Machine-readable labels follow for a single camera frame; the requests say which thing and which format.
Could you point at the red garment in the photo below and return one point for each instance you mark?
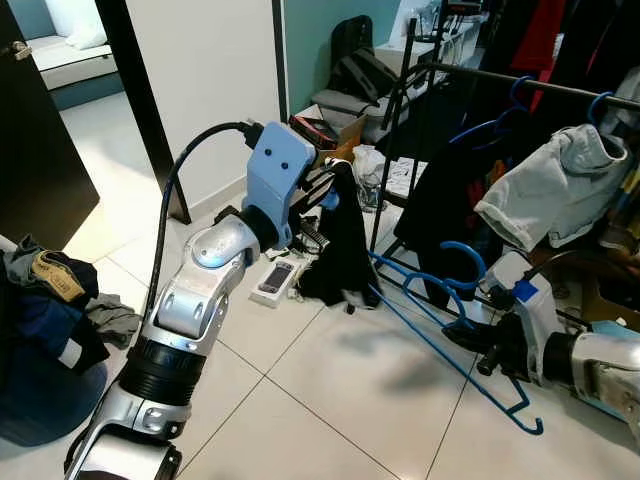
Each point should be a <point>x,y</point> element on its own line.
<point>540,35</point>

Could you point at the black garment white lettered band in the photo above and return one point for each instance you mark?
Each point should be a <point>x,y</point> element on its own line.
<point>350,250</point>

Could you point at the grey-green garment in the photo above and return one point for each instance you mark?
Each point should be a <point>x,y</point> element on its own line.
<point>115,320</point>

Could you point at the black door frame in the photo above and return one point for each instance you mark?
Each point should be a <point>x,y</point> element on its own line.
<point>140,110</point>

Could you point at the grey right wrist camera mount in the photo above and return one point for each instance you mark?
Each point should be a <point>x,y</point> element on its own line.
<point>510,275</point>

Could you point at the white shelf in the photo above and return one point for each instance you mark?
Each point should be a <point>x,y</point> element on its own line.
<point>450,45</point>

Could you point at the crumpled clear plastic bag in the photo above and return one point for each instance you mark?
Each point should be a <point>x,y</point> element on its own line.
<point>370,175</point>

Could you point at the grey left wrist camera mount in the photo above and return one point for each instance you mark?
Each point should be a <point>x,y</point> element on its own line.
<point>275,175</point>

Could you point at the black red flat box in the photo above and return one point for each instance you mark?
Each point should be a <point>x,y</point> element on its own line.
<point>312,132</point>

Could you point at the white device box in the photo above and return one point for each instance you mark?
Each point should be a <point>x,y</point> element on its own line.
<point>275,283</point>

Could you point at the light grey garment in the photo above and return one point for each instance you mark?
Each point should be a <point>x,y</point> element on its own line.
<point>550,190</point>

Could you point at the black backpack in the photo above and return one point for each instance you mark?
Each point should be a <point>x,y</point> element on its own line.
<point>350,40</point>

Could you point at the black grey striped bag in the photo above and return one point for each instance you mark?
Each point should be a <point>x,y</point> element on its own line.
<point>370,80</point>

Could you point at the blue bucket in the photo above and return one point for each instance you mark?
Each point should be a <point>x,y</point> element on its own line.
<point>50,400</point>

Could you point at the black clothes pile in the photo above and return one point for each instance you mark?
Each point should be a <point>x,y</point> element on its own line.
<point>40,320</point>

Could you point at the black door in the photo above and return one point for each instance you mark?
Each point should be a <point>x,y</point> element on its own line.
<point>40,150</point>

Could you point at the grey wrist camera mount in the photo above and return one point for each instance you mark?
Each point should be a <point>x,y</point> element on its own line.
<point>275,175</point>
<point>510,275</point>

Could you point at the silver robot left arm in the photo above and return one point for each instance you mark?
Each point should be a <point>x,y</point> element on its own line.
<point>190,300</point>

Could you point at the brown cardboard box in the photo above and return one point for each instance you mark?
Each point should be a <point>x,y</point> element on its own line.
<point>352,135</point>

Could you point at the large black garment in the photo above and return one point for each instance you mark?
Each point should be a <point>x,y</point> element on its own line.
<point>600,40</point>

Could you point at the black metal clothes rack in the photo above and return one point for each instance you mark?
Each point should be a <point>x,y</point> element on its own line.
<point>560,90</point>

